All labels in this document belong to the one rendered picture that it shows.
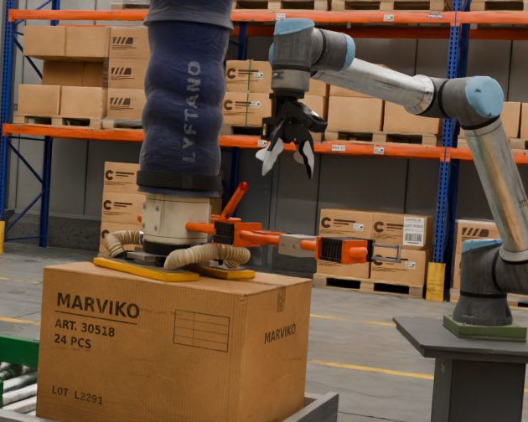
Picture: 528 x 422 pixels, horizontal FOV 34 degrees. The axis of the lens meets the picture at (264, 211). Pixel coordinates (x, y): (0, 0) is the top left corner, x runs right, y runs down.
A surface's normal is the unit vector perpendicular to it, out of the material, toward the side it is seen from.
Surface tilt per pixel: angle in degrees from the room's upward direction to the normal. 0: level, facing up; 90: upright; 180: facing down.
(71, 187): 90
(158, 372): 90
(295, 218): 90
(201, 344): 90
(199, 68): 78
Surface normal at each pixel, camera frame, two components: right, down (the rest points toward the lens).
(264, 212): -0.32, 0.02
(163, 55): -0.46, -0.21
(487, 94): 0.59, -0.06
